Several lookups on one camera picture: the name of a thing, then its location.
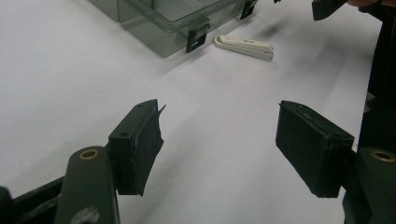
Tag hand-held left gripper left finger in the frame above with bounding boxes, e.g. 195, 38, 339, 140
107, 98, 166, 197

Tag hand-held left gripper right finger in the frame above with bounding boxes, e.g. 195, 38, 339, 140
275, 100, 356, 199

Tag white nail clipper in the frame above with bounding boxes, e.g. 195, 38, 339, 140
213, 35, 275, 62

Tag grey transparent compartment box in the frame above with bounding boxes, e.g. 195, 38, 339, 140
88, 0, 260, 59

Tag white board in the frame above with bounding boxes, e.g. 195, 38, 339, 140
0, 0, 396, 224

